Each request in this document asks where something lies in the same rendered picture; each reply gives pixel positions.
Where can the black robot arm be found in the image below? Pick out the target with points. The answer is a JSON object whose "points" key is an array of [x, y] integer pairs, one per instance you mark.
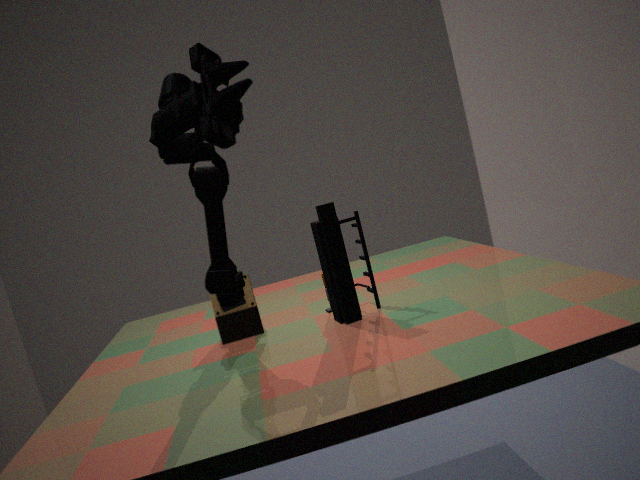
{"points": [[177, 147]]}

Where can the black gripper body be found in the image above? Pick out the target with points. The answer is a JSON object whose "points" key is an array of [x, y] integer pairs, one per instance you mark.
{"points": [[192, 108]]}

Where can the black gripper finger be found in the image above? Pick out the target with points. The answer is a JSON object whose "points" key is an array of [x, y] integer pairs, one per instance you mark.
{"points": [[224, 101], [224, 71]]}

